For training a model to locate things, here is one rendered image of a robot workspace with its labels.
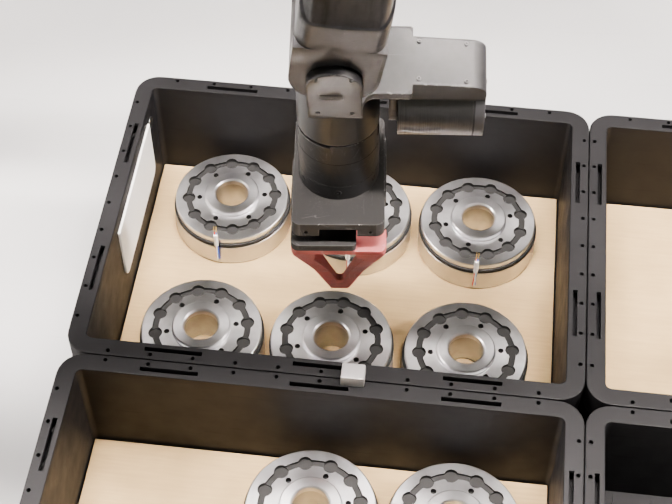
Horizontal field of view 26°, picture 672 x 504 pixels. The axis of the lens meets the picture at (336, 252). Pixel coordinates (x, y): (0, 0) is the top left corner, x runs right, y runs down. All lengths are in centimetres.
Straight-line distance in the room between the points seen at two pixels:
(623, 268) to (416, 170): 21
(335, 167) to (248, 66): 66
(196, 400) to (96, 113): 56
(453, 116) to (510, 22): 75
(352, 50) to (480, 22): 84
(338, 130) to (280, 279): 34
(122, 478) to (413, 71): 43
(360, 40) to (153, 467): 46
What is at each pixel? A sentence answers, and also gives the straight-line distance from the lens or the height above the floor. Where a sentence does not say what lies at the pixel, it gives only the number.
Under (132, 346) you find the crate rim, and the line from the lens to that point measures 113.
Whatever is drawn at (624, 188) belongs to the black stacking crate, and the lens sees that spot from 135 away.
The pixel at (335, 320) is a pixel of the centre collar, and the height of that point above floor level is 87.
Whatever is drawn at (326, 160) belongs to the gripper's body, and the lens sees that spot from 100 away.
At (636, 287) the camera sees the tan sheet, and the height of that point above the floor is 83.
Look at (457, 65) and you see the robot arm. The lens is 95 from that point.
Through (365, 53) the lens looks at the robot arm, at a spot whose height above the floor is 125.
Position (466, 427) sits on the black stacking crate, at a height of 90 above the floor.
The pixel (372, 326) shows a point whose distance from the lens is 122.
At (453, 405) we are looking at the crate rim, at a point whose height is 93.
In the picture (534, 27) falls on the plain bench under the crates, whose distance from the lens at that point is 171.
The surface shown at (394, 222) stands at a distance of 129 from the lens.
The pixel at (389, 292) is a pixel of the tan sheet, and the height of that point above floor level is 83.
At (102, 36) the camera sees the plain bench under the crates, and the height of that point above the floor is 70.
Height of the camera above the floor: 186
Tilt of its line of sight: 52 degrees down
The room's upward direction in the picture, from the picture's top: straight up
